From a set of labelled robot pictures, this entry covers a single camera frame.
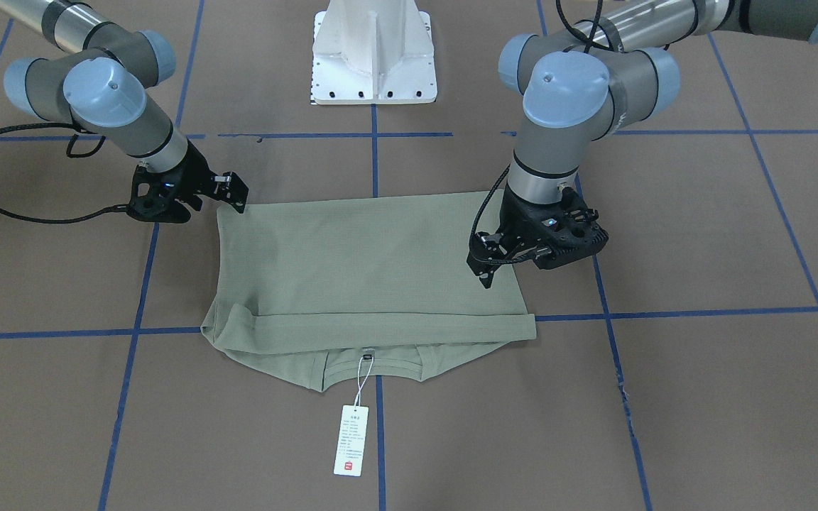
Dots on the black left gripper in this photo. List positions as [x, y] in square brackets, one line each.
[513, 221]

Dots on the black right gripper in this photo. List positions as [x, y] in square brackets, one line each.
[194, 175]

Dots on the olive green long-sleeve shirt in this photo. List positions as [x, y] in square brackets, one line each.
[314, 292]

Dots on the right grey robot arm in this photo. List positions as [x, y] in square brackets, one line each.
[101, 87]

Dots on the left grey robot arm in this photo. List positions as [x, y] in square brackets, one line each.
[578, 85]

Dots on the white paper price tag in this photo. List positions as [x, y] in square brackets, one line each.
[351, 440]

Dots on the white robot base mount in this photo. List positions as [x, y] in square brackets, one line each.
[372, 52]

